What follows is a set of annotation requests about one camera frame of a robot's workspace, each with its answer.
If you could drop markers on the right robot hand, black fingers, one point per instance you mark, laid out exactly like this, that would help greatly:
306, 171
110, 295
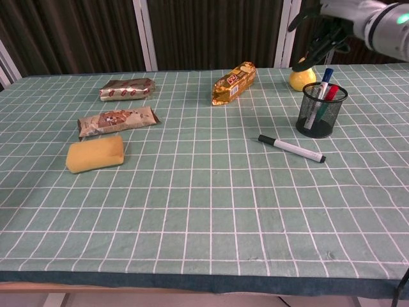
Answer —
338, 12

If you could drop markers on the black capped white marker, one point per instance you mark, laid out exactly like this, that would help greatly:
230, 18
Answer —
292, 148

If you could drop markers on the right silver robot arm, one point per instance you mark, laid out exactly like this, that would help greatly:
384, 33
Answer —
390, 35

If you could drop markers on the blue capped marker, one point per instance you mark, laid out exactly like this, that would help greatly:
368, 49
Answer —
327, 76

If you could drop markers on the red cap marker pen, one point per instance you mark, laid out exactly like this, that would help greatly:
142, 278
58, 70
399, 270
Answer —
333, 92

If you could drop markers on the green cap marker pen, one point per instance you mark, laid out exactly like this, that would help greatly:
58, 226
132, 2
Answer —
322, 111

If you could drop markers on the black mesh pen holder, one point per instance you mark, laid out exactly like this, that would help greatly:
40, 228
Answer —
334, 123

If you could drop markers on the yellow pear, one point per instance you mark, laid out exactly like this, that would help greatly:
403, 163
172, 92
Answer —
303, 80

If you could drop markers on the gold cracker pack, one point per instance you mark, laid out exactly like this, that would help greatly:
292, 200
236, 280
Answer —
233, 84

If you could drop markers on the silver red snack wrapper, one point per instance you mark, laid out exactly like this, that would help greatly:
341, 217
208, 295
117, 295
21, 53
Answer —
128, 89

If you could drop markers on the green grid tablecloth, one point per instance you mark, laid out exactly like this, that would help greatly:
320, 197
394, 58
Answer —
204, 198

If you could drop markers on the brown snack bar wrapper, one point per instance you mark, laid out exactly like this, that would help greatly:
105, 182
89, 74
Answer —
115, 121

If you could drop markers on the yellow sponge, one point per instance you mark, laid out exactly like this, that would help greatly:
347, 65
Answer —
94, 155

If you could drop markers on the white partition frame post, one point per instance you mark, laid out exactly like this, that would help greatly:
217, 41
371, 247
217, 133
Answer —
145, 35
286, 41
9, 72

